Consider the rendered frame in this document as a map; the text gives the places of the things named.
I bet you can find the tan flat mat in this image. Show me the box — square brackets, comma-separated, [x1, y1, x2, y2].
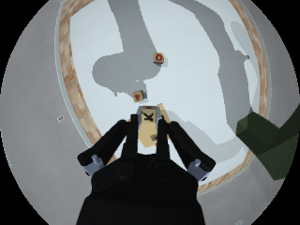
[138, 103, 171, 148]

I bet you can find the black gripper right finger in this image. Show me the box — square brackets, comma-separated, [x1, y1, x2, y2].
[154, 107, 216, 184]

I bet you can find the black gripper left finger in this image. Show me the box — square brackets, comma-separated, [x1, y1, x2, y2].
[77, 106, 143, 182]

